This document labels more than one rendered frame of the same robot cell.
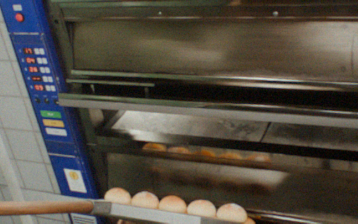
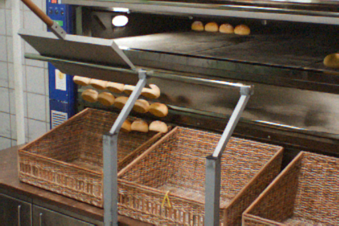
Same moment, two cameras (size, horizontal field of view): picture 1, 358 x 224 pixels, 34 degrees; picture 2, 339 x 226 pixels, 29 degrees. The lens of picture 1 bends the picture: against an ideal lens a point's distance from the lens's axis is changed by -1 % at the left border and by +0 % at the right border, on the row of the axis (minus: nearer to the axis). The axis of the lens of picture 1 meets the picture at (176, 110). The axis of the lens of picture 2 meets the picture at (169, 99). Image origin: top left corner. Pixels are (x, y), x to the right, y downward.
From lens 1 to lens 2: 159 cm
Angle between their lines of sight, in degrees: 17
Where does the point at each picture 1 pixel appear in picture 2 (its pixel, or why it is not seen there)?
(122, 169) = not seen: hidden behind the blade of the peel
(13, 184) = (18, 86)
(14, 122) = not seen: hidden behind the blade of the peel
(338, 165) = (226, 66)
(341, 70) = not seen: outside the picture
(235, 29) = not seen: outside the picture
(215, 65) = not seen: outside the picture
